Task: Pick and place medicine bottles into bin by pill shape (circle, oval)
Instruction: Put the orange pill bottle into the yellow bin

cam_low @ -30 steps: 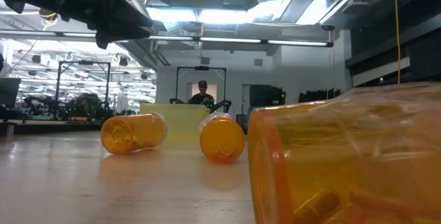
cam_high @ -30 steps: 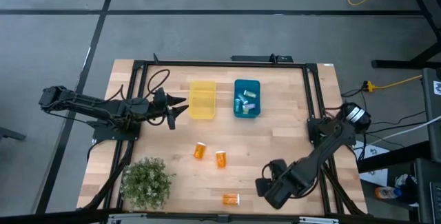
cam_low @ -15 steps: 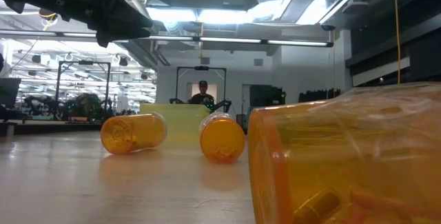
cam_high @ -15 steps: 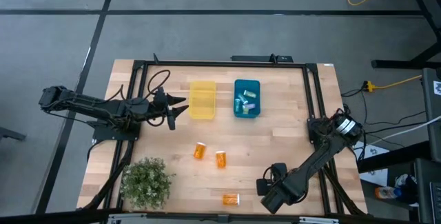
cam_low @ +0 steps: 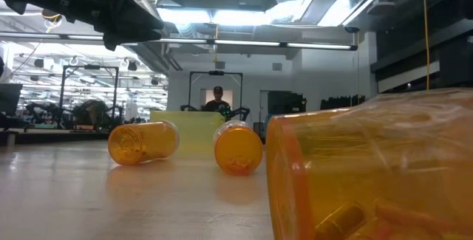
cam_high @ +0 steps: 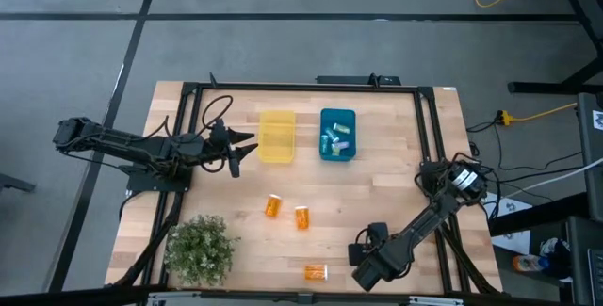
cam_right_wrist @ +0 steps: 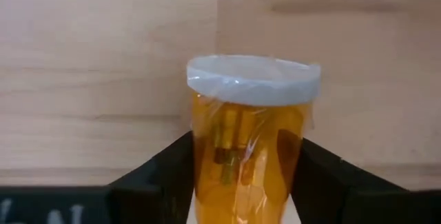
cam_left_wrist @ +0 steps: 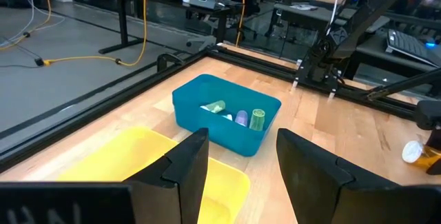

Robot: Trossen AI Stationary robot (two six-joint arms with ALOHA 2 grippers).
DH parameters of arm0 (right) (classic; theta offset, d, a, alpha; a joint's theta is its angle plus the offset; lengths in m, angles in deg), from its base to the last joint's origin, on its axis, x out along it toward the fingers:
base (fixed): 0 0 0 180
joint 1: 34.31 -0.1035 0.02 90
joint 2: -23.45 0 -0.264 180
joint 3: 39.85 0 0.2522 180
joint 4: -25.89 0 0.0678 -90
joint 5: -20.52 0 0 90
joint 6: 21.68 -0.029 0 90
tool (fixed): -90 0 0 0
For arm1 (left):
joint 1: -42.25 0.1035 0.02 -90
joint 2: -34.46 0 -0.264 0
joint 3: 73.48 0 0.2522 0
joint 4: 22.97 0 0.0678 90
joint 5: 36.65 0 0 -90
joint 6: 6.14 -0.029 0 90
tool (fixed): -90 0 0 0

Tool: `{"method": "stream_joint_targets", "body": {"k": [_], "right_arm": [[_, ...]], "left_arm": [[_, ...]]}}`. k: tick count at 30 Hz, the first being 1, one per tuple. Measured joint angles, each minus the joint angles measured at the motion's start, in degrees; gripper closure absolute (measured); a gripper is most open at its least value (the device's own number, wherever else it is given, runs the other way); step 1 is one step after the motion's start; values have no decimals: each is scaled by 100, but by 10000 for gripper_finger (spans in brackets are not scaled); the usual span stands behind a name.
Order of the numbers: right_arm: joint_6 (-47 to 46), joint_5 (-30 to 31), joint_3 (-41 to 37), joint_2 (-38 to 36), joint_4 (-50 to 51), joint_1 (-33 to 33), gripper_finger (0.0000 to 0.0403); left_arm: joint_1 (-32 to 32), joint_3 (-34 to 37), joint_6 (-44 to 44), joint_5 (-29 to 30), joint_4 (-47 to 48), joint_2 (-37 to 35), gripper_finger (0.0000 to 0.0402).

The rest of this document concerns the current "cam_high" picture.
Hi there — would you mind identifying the yellow extension cord with plug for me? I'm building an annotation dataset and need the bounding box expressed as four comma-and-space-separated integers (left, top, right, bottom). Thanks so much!
494, 102, 579, 127

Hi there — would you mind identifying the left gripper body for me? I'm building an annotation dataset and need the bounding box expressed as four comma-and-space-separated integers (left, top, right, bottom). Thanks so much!
202, 118, 241, 179

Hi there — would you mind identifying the orange pill bottle white cap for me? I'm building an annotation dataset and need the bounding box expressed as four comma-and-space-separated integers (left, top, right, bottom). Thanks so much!
294, 205, 311, 231
264, 193, 284, 218
303, 264, 329, 282

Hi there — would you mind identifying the black chair base leg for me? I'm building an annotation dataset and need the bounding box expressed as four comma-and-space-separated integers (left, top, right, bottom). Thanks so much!
0, 172, 37, 193

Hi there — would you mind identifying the grey equipment box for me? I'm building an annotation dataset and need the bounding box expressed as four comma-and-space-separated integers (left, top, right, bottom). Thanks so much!
577, 92, 603, 222

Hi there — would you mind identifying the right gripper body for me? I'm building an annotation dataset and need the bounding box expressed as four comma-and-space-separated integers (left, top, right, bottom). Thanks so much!
347, 222, 391, 268

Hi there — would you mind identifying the black desk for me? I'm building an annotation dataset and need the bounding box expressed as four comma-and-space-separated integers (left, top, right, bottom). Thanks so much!
489, 192, 603, 306

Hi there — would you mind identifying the white floor cable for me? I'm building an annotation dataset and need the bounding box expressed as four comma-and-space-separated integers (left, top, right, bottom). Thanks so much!
489, 157, 603, 203

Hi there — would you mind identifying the blue plastic bin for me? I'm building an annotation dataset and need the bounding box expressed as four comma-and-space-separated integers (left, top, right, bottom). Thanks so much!
318, 107, 357, 162

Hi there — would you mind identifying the white paper sheet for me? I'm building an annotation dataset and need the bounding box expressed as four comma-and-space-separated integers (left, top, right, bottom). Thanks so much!
482, 192, 533, 255

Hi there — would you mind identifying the black metal table frame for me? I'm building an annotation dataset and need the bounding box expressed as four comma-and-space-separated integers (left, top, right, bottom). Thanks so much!
112, 79, 503, 296

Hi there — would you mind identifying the green artificial plant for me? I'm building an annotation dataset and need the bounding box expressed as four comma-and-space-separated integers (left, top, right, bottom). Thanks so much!
163, 214, 241, 288

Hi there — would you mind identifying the black desk leg frame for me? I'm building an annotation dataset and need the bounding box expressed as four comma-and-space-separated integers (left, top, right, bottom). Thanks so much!
507, 0, 603, 95

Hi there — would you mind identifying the black table edge rail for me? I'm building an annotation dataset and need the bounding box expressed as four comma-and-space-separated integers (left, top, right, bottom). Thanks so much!
0, 284, 603, 306

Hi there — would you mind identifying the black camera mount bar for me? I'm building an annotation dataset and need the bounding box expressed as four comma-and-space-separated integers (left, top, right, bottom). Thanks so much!
315, 73, 402, 87

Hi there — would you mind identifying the orange drink bottle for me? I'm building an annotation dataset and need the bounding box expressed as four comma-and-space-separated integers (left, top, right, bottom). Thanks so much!
512, 254, 550, 273

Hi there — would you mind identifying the yellow translucent plastic bin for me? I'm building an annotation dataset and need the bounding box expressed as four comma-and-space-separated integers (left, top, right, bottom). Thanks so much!
257, 109, 297, 164

